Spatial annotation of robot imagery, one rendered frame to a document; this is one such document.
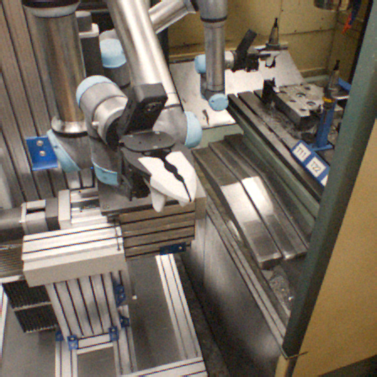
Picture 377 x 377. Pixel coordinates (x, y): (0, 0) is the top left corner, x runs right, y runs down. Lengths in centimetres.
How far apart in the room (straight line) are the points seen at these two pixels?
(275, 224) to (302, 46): 178
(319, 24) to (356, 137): 250
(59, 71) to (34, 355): 140
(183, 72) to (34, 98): 169
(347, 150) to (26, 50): 80
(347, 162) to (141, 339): 142
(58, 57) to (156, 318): 140
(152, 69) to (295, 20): 234
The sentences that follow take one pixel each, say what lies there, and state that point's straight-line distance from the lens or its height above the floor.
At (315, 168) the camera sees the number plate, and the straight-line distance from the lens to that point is 169.
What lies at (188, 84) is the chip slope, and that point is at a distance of 269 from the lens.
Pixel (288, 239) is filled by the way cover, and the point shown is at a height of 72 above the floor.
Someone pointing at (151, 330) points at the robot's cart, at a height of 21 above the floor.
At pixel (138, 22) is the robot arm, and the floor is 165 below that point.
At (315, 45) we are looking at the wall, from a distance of 326.
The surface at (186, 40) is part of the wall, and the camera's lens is 278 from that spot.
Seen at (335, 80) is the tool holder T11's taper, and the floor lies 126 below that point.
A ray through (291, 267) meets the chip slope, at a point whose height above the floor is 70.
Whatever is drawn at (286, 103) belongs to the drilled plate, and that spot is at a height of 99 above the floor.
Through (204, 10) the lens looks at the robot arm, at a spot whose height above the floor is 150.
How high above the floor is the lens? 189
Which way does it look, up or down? 39 degrees down
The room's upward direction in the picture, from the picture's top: straight up
